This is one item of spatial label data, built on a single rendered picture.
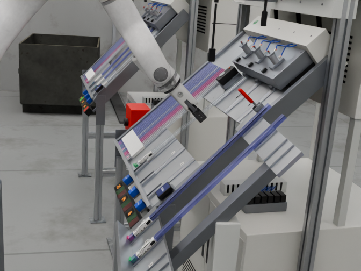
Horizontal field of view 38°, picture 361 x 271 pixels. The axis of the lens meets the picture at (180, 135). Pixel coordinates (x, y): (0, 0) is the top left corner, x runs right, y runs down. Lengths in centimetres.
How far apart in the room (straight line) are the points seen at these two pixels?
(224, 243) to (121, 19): 78
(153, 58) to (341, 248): 91
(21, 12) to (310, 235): 113
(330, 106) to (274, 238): 47
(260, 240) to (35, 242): 152
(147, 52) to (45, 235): 161
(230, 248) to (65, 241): 174
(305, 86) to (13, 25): 88
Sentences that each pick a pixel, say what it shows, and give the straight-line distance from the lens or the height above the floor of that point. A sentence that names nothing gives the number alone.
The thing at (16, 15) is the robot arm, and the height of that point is 125.
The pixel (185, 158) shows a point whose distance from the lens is 169.
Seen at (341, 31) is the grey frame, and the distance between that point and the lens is 160.
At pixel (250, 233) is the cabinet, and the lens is 172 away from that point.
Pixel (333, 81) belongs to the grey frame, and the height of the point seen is 113.
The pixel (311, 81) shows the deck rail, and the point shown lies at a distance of 162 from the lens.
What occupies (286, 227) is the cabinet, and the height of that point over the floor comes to 62.
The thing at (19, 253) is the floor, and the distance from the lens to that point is 284.
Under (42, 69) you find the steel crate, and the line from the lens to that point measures 531.
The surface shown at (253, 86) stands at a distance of 178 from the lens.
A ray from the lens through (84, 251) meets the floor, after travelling 283.
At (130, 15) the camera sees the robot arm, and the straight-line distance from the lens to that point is 168.
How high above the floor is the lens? 138
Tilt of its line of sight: 16 degrees down
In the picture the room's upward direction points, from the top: 4 degrees clockwise
